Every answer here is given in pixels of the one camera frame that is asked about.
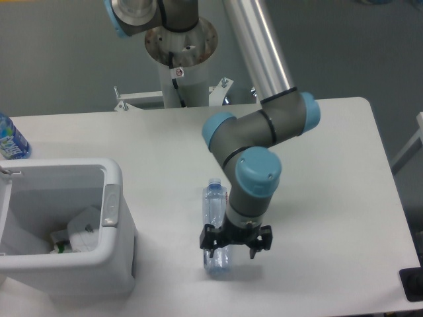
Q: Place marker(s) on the blue labelled water bottle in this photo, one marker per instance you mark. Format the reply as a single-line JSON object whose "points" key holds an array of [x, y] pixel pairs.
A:
{"points": [[13, 144]]}

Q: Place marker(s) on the black clamp at table edge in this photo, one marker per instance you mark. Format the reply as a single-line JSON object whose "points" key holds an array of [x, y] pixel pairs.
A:
{"points": [[411, 279]]}

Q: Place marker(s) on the white plastic trash can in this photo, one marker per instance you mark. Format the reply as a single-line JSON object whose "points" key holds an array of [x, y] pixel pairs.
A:
{"points": [[40, 196]]}

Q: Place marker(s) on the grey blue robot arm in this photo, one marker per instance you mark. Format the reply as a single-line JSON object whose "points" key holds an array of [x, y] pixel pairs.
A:
{"points": [[241, 146]]}

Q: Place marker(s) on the clear plastic bottle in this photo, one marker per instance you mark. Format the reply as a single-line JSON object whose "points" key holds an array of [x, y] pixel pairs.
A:
{"points": [[213, 210]]}

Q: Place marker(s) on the white frame at right edge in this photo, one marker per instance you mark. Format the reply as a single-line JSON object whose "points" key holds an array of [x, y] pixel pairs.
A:
{"points": [[411, 147]]}

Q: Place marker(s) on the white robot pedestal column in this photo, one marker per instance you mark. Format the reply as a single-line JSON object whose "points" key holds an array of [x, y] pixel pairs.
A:
{"points": [[182, 60]]}

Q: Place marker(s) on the trash inside the can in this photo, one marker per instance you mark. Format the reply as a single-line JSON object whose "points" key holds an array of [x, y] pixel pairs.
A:
{"points": [[60, 242]]}

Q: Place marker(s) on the white metal table bracket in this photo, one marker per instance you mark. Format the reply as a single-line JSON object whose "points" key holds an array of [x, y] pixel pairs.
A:
{"points": [[219, 95]]}

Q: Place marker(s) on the white paper wrapper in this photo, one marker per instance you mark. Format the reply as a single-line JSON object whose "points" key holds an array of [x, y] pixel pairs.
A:
{"points": [[83, 230]]}

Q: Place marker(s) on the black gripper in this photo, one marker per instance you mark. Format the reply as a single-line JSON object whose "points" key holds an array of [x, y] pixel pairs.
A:
{"points": [[255, 237]]}

